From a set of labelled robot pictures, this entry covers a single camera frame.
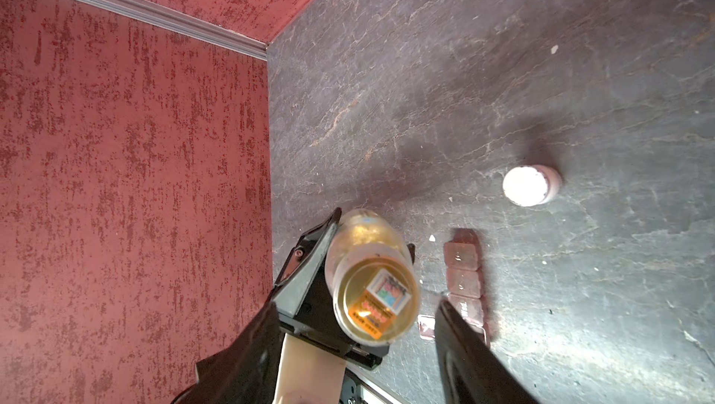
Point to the clear pill bottle gold lid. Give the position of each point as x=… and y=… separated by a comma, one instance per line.
x=369, y=274

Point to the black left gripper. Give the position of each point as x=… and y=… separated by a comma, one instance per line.
x=305, y=312

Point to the small white pill bottle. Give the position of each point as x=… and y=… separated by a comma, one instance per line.
x=534, y=185

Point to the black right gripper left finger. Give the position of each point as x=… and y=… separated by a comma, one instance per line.
x=244, y=372

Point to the red weekly pill organizer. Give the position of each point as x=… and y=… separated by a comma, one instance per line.
x=463, y=286

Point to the aluminium corner post left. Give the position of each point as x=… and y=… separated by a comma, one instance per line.
x=183, y=24

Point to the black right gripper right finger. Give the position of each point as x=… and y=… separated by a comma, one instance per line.
x=470, y=372

